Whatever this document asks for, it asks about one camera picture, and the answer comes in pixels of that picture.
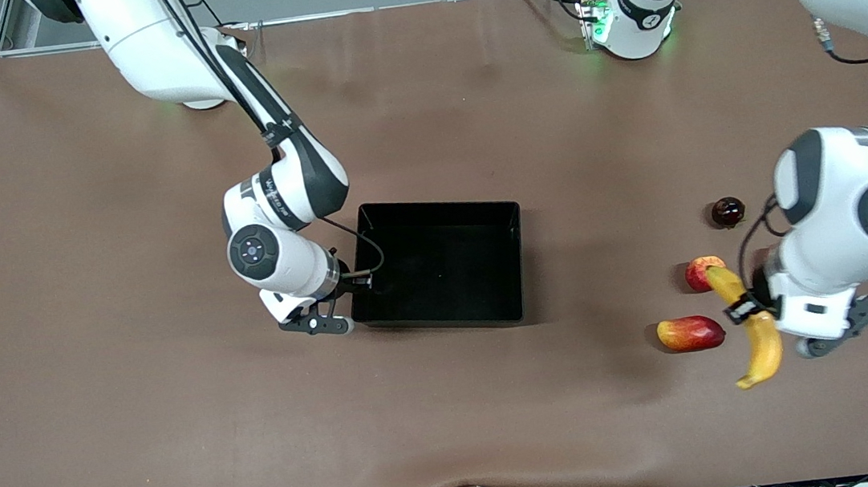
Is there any yellow banana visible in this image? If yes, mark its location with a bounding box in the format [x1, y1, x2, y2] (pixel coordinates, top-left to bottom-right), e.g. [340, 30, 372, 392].
[704, 260, 787, 392]

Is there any small red yellow apple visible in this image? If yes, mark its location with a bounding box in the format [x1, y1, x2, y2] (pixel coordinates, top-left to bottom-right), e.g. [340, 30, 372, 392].
[684, 254, 730, 295]

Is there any black plastic tray box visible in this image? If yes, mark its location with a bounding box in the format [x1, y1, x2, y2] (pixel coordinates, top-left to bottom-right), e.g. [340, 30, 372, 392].
[340, 188, 533, 341]

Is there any red yellow mango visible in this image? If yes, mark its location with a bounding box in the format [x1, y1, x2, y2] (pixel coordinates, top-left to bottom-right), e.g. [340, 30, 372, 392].
[655, 312, 728, 355]

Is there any dark purple plum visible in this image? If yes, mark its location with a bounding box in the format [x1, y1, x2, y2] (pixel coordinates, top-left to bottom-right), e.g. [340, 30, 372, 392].
[710, 196, 748, 230]

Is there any black right base cable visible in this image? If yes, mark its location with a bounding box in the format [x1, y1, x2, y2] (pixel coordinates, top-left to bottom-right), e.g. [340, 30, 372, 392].
[179, 0, 267, 61]

